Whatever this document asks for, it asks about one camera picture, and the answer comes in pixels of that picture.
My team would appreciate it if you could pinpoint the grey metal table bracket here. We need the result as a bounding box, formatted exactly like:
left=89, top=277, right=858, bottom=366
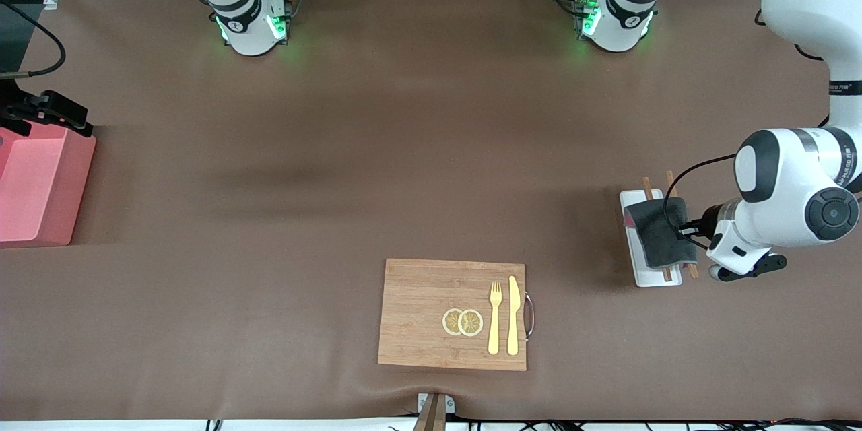
left=417, top=393, right=456, bottom=416

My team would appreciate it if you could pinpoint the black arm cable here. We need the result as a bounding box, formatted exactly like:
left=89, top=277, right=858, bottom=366
left=663, top=154, right=738, bottom=250
left=0, top=0, right=67, bottom=78

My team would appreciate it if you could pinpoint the bamboo cutting board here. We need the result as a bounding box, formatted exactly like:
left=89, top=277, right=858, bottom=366
left=377, top=258, right=536, bottom=372

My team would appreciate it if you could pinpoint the dark grey cloth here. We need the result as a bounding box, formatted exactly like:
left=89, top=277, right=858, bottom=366
left=623, top=197, right=699, bottom=269

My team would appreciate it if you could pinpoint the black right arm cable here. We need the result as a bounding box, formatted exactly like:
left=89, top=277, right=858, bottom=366
left=0, top=0, right=67, bottom=78

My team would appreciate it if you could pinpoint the pink plastic bin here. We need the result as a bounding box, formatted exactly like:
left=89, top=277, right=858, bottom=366
left=0, top=125, right=97, bottom=248

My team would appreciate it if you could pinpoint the yellow plastic fork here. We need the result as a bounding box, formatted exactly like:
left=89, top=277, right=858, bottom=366
left=488, top=281, right=503, bottom=356

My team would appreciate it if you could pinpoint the brown wooden strut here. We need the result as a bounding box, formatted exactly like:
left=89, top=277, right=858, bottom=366
left=412, top=394, right=446, bottom=431

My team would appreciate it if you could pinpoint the white rectangular tray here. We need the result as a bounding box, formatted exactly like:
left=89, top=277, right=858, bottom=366
left=620, top=189, right=683, bottom=288

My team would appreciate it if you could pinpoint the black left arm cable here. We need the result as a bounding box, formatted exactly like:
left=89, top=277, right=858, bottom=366
left=663, top=154, right=738, bottom=250

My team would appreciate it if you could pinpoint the yellow plastic knife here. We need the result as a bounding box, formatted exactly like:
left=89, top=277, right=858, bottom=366
left=506, top=275, right=521, bottom=356

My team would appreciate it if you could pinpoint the brown table cover mat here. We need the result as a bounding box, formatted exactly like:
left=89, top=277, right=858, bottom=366
left=0, top=0, right=862, bottom=422

